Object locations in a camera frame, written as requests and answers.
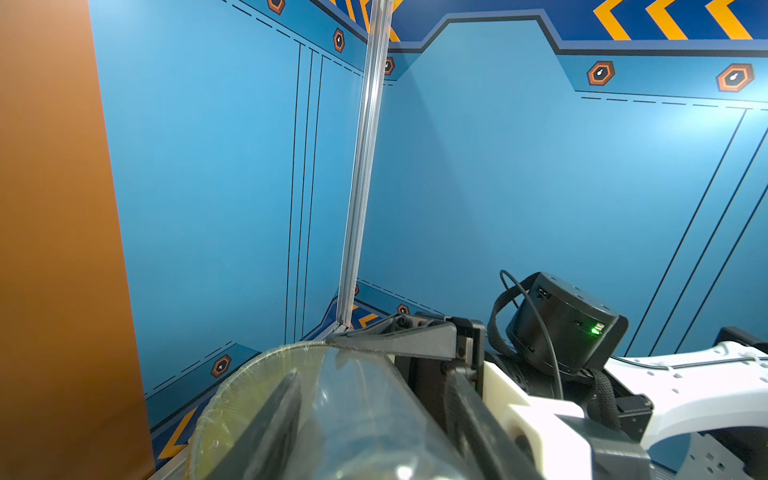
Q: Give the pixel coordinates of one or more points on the tall jar with clear lid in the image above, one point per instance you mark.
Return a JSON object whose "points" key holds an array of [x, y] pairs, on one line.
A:
{"points": [[360, 420]]}

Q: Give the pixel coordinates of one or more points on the mesh trash bin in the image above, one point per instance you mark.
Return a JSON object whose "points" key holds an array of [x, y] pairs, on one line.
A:
{"points": [[252, 402]]}

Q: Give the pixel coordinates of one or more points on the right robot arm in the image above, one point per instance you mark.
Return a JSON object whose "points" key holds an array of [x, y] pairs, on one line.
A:
{"points": [[537, 392]]}

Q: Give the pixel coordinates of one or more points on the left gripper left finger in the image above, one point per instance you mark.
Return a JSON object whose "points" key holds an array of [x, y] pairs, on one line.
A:
{"points": [[264, 448]]}

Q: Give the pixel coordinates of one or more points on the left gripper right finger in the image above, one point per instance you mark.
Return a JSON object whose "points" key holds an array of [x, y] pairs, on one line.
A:
{"points": [[478, 436]]}

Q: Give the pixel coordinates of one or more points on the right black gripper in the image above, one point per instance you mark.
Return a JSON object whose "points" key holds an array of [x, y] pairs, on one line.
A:
{"points": [[427, 347]]}

